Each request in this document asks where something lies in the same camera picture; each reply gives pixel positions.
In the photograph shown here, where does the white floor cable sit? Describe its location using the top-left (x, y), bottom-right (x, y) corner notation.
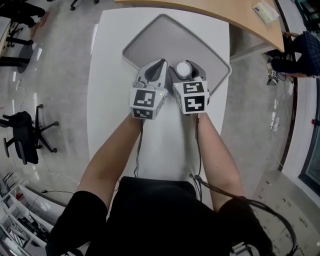
top-left (14, 139), bottom-right (81, 185)

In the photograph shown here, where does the light wooden table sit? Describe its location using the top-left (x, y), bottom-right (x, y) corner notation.
top-left (114, 0), bottom-right (286, 53)

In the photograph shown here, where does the black white patterned block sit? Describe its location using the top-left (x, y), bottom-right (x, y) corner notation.
top-left (267, 69), bottom-right (279, 86)

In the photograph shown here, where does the beige locker cabinet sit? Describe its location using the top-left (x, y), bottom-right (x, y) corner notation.
top-left (251, 172), bottom-right (320, 256)

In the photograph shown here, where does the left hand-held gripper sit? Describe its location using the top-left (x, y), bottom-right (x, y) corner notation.
top-left (129, 58), bottom-right (168, 121)

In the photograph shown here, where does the black floor cable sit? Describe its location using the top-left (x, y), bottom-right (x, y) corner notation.
top-left (41, 189), bottom-right (76, 196)

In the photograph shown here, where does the white table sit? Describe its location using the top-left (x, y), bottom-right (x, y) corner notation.
top-left (86, 7), bottom-right (231, 212)

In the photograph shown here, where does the white tissue box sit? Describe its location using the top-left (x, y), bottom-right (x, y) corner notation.
top-left (251, 0), bottom-right (281, 25)

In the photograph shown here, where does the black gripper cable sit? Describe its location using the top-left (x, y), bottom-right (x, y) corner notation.
top-left (133, 119), bottom-right (145, 179)
top-left (188, 114), bottom-right (300, 256)

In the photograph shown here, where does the person's black shirt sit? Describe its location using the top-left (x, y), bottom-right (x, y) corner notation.
top-left (44, 176), bottom-right (274, 256)

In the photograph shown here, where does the white shelf frame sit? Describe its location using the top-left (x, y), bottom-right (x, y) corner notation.
top-left (0, 172), bottom-right (55, 256)

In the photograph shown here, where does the person's left forearm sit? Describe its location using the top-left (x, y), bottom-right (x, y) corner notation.
top-left (76, 113), bottom-right (144, 219)

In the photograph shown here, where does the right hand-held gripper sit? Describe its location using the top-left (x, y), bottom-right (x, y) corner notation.
top-left (167, 59), bottom-right (211, 115)

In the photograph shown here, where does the grey tray with white rim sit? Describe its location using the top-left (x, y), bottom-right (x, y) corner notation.
top-left (121, 13), bottom-right (232, 99)

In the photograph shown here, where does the wooden desk with black legs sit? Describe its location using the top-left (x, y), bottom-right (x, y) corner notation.
top-left (0, 18), bottom-right (35, 74)

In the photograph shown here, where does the person's right forearm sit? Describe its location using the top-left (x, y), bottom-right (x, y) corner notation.
top-left (191, 112), bottom-right (246, 214)

